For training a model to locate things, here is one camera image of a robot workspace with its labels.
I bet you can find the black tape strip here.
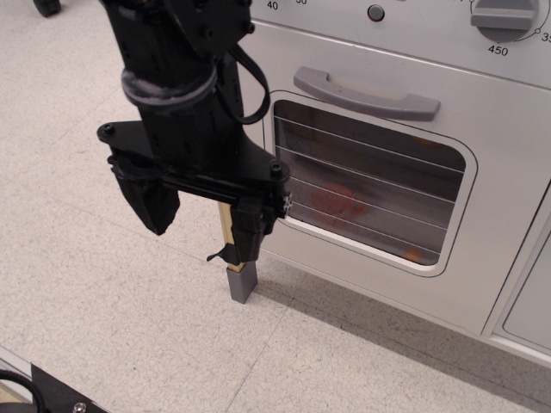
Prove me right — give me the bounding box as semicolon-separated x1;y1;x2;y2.
207;243;240;265

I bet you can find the orange toy fruit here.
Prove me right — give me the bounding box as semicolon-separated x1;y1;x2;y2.
403;248;424;264

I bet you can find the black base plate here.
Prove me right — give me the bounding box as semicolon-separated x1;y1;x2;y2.
31;365;107;413

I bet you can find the black caster wheel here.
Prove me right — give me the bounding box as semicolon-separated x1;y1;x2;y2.
33;0;61;18

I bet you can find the grey round button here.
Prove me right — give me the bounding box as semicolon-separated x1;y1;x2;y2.
368;4;385;22

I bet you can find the grey leg foot cap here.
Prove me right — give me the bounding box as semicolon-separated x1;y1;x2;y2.
226;262;257;304

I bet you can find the white toy kitchen body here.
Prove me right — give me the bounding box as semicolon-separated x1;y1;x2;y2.
244;1;550;366

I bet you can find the white cabinet door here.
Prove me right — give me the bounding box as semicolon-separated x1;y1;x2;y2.
501;228;550;354

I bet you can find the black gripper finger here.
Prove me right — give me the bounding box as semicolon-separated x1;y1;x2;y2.
224;198;277;263
112;165;180;236

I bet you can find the wooden kitchen leg post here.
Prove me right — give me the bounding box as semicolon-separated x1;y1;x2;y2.
218;202;245;274

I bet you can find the grey oven door handle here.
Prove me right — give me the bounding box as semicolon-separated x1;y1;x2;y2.
294;66;441;121

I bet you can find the white oven door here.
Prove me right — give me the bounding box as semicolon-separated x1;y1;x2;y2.
242;22;550;333

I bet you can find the red toy cup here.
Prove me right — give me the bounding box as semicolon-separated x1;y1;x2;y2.
308;183;369;227

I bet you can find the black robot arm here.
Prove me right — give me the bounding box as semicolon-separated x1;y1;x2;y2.
97;1;290;264

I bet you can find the black cable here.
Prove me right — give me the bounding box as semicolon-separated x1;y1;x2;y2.
0;369;44;413

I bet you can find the grey temperature knob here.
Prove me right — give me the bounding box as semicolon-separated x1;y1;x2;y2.
470;0;540;43

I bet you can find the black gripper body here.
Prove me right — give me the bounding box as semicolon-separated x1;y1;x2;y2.
97;93;290;218

